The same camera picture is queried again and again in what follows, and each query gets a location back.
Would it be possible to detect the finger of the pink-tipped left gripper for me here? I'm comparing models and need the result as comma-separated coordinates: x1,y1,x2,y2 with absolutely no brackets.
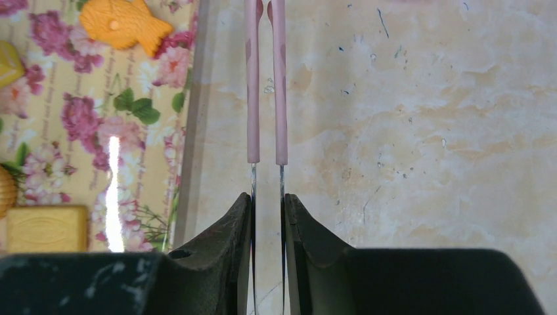
172,1,263,314

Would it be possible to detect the pink-tipped right gripper finger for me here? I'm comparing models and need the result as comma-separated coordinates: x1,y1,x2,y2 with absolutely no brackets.
267,1,353,314

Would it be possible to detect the yellow square biscuit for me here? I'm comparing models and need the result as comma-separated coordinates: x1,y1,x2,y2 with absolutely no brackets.
6,205,89,253

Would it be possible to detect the floral serving tray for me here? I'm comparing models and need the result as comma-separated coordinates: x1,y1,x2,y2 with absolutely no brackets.
1,1,199,251

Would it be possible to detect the round orange cookie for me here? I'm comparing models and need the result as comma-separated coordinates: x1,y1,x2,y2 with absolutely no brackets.
0,167,18,218

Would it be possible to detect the orange croissant pastry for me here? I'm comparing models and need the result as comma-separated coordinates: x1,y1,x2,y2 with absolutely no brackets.
79,0,173,58

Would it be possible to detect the yellow cheese wedge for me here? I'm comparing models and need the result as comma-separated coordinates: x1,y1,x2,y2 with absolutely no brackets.
0,41,26,88

